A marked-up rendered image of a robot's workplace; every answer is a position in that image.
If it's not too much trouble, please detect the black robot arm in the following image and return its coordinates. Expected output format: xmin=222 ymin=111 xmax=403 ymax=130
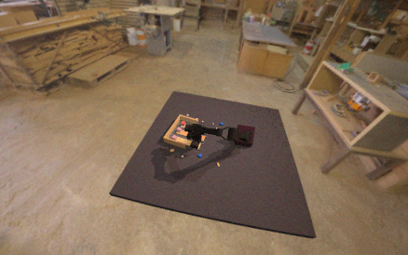
xmin=184 ymin=124 xmax=252 ymax=142

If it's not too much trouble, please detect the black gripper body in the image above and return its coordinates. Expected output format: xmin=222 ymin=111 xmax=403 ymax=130
xmin=190 ymin=134 xmax=202 ymax=149

